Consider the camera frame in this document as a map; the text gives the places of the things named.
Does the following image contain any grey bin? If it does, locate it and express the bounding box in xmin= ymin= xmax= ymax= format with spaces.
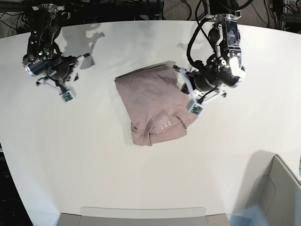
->
xmin=246 ymin=155 xmax=301 ymax=226
xmin=57 ymin=207 xmax=230 ymax=226

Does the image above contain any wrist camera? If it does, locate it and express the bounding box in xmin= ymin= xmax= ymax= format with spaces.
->
xmin=187 ymin=99 xmax=203 ymax=116
xmin=60 ymin=90 xmax=75 ymax=103

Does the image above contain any grey bin front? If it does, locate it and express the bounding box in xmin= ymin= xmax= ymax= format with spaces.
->
xmin=57 ymin=207 xmax=230 ymax=226

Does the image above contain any grey bin right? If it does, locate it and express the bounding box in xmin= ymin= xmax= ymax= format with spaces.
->
xmin=246 ymin=155 xmax=301 ymax=226

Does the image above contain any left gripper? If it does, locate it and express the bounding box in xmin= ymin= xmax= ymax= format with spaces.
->
xmin=173 ymin=65 xmax=227 ymax=104

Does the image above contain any blue cloth in bin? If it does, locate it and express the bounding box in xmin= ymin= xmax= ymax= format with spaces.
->
xmin=228 ymin=204 xmax=269 ymax=226

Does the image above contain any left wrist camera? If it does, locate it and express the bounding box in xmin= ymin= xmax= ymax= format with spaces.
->
xmin=187 ymin=99 xmax=203 ymax=116

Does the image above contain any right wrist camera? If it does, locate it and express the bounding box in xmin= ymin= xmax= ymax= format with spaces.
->
xmin=60 ymin=90 xmax=75 ymax=103

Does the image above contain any pink T-shirt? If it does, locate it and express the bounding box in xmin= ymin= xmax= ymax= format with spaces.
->
xmin=115 ymin=61 xmax=197 ymax=146

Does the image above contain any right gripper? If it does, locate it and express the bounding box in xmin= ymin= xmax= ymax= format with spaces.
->
xmin=36 ymin=53 xmax=91 ymax=94

